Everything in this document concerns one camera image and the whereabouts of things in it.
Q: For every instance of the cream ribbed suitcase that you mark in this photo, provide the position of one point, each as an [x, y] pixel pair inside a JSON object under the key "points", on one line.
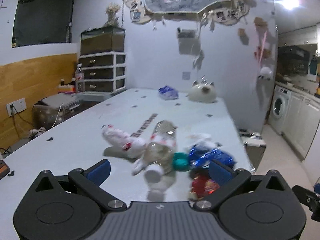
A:
{"points": [[255, 146]]}

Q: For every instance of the glass fish tank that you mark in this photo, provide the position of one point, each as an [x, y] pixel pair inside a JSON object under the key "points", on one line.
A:
{"points": [[102, 40]]}

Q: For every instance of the white kitchen cabinets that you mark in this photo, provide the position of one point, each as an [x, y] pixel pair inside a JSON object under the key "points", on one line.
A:
{"points": [[301, 123]]}

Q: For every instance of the white washing machine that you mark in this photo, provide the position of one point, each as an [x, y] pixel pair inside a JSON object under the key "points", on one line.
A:
{"points": [[279, 107]]}

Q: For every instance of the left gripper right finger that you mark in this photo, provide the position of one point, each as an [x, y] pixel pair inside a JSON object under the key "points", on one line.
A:
{"points": [[231, 182]]}

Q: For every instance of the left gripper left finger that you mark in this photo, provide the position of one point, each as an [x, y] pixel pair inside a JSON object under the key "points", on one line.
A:
{"points": [[87, 183]]}

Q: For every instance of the clear plastic bottle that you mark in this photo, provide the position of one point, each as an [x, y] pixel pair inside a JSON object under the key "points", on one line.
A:
{"points": [[160, 151]]}

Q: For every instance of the white crumpled tissue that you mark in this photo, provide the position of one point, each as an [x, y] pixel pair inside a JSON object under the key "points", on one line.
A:
{"points": [[203, 140]]}

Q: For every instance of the white wall socket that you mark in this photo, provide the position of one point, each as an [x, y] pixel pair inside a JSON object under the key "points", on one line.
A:
{"points": [[16, 106]]}

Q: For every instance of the white plastic bag red print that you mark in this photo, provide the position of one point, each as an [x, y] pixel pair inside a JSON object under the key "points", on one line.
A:
{"points": [[127, 146]]}

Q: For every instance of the blue white tissue pack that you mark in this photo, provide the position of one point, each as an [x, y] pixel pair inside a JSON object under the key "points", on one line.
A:
{"points": [[168, 93]]}

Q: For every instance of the dried flower bouquet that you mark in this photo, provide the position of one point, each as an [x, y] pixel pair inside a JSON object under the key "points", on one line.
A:
{"points": [[111, 12]]}

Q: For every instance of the red cigarette pack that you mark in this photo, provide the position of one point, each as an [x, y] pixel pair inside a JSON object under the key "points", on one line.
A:
{"points": [[202, 186]]}

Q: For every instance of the crushed blue soda can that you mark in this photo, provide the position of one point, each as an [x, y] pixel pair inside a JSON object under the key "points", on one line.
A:
{"points": [[200, 156]]}

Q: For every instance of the white plush wall toy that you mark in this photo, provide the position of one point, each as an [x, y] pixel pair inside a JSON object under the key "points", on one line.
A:
{"points": [[266, 73]]}

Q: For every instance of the white drawer cabinet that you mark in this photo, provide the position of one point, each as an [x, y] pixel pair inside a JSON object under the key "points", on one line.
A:
{"points": [[104, 72]]}

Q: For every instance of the wall photo collage board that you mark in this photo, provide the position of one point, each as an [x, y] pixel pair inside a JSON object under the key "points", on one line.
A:
{"points": [[226, 12]]}

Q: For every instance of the cat shaped white ornament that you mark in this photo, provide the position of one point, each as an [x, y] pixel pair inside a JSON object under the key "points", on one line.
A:
{"points": [[202, 92]]}

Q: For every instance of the wooden power strip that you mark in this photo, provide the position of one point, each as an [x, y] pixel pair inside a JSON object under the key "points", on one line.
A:
{"points": [[4, 168]]}

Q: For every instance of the water bottle red label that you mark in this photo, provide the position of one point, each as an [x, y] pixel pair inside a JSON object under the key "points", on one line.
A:
{"points": [[79, 79]]}

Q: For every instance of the teal bottle cap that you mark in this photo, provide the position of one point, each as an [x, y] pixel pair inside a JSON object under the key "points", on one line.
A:
{"points": [[180, 162]]}

